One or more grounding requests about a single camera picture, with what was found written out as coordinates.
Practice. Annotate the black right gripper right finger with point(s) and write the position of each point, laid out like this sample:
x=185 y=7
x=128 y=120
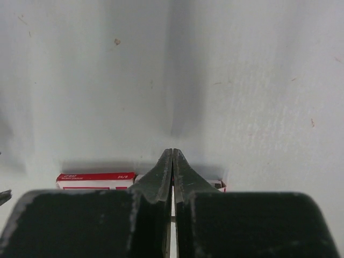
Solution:
x=211 y=223

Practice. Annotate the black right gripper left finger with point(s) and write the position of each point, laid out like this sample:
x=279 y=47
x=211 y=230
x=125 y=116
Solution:
x=94 y=223

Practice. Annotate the red white staple box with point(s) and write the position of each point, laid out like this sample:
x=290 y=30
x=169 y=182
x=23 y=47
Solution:
x=117 y=181

